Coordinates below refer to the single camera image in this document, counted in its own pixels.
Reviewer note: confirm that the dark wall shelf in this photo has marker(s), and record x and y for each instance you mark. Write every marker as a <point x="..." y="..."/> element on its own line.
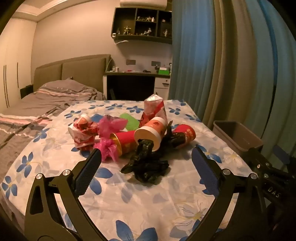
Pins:
<point x="124" y="16"/>

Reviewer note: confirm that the small white bottles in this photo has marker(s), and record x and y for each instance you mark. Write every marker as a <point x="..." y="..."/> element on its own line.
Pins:
<point x="115" y="69"/>

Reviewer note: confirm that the small black desk item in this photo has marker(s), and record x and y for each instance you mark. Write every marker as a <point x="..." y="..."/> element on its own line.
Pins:
<point x="147" y="71"/>

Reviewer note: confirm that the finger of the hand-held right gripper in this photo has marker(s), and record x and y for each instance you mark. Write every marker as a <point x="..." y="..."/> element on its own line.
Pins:
<point x="282" y="155"/>
<point x="255" y="158"/>

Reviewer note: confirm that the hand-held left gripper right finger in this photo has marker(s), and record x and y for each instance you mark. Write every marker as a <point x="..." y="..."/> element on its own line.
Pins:
<point x="207" y="172"/>

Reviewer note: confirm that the red white paper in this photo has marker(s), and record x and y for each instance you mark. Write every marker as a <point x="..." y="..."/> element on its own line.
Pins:
<point x="83" y="143"/>

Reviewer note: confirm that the grey wall socket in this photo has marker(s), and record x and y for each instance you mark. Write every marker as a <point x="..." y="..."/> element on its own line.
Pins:
<point x="130" y="62"/>
<point x="155" y="63"/>

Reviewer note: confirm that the row of small figurines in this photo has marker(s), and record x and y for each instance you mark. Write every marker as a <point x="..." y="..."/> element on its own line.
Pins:
<point x="148" y="31"/>

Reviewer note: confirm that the padded beige headboard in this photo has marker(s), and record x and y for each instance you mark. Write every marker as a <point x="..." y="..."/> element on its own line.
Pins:
<point x="81" y="69"/>

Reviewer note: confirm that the green box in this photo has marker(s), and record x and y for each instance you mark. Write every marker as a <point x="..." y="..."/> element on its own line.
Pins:
<point x="164" y="71"/>

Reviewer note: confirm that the white air conditioner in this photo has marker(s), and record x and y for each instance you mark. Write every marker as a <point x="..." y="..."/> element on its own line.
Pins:
<point x="143" y="3"/>

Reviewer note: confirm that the blue beige curtain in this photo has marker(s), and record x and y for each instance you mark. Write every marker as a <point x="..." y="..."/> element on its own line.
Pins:
<point x="208" y="58"/>

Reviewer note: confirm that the red gold-rimmed paper cup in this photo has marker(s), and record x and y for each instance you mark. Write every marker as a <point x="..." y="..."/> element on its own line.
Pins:
<point x="124" y="141"/>

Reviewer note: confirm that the desk figurine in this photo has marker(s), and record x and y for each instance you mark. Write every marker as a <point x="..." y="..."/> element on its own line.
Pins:
<point x="157" y="68"/>

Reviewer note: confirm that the grey striped blanket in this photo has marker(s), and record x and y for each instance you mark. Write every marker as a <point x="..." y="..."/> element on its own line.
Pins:
<point x="53" y="95"/>

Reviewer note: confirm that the white wardrobe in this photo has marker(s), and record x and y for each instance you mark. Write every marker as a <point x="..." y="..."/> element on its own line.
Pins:
<point x="16" y="64"/>

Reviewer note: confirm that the brown trash bin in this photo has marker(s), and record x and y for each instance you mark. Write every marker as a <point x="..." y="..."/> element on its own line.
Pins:
<point x="238" y="136"/>

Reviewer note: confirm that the pink plastic ribbon wrap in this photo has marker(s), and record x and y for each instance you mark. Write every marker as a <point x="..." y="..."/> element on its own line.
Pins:
<point x="107" y="149"/>
<point x="112" y="125"/>

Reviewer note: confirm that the red snack bag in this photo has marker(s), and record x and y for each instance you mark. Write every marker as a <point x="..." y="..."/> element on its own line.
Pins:
<point x="153" y="109"/>

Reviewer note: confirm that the green plastic piece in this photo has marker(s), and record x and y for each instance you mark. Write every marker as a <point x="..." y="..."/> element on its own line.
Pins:
<point x="129" y="120"/>

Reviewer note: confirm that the white desk with dark top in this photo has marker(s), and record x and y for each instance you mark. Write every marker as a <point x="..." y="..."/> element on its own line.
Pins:
<point x="131" y="85"/>

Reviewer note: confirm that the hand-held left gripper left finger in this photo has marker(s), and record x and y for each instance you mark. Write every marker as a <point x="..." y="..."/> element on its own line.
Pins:
<point x="86" y="172"/>

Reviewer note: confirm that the crushed red white paper cup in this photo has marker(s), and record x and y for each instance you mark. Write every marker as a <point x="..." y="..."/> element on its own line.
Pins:
<point x="84" y="126"/>

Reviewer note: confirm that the black plastic bag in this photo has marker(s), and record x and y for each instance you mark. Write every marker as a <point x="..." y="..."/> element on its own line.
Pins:
<point x="144" y="166"/>
<point x="174" y="139"/>

